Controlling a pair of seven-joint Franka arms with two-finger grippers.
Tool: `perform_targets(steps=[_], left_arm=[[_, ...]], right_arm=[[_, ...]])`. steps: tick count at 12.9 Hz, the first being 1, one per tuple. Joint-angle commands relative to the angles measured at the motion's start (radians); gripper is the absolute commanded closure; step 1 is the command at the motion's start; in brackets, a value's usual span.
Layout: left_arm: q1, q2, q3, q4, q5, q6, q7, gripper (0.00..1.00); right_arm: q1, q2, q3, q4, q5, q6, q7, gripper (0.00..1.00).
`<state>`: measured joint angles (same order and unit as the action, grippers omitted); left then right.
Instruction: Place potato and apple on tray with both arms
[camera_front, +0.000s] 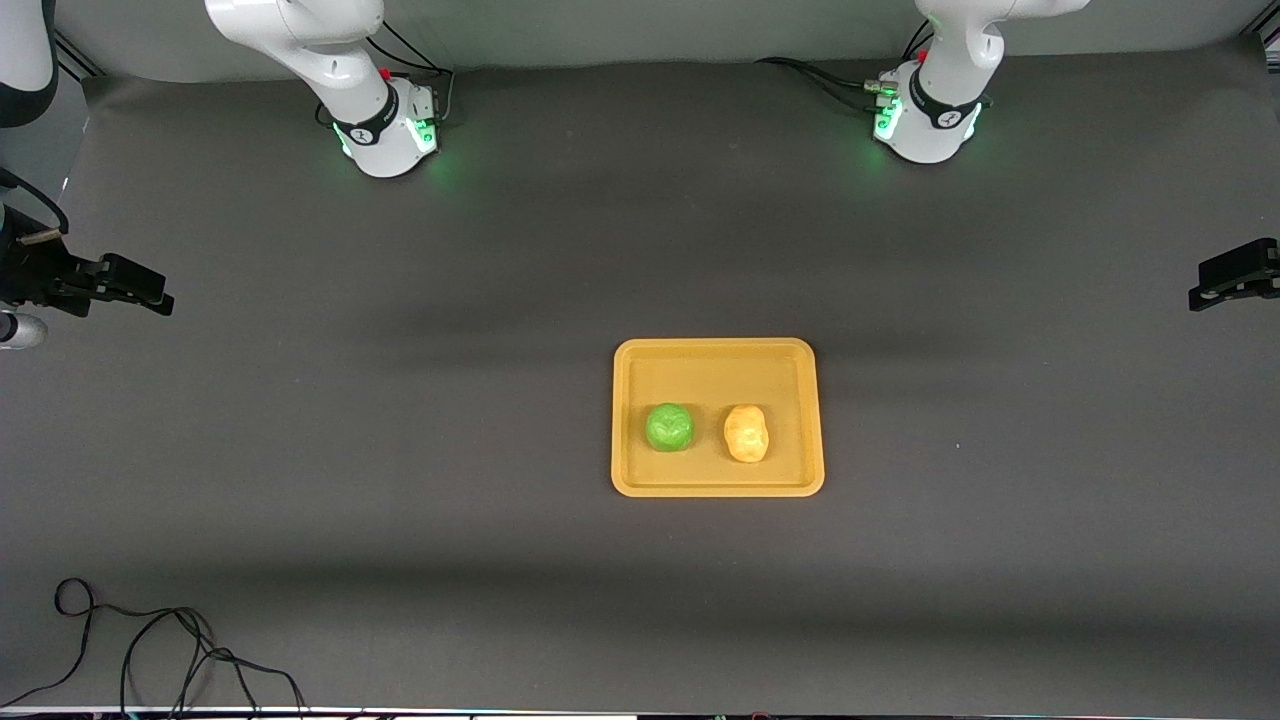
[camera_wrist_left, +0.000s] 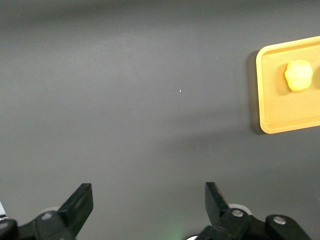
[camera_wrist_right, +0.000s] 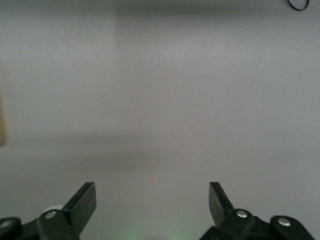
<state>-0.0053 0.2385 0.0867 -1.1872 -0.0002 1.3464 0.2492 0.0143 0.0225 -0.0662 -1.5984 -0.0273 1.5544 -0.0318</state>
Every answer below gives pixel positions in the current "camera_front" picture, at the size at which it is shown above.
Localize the yellow potato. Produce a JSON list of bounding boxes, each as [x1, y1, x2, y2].
[[722, 403, 771, 464]]

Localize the green apple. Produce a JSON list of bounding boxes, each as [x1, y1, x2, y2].
[[644, 402, 696, 454]]

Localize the yellow plastic tray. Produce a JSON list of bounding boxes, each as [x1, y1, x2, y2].
[[610, 337, 826, 498]]

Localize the dark grey table mat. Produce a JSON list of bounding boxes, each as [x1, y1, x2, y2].
[[0, 38, 1280, 716]]

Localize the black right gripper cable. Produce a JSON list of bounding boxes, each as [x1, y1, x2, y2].
[[0, 167, 70, 237]]

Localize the thin black loose cable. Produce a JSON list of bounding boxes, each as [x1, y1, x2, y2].
[[0, 577, 308, 714]]

